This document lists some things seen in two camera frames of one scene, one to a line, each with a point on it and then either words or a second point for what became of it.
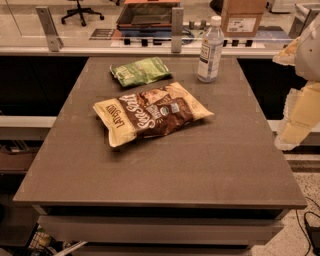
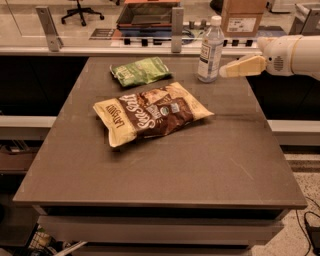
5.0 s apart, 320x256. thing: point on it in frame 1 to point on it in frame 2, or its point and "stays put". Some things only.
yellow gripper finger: (301, 115) to (246, 66)
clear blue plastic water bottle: (211, 52) stays put
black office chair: (81, 11) stays put
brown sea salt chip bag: (149, 112) stays put
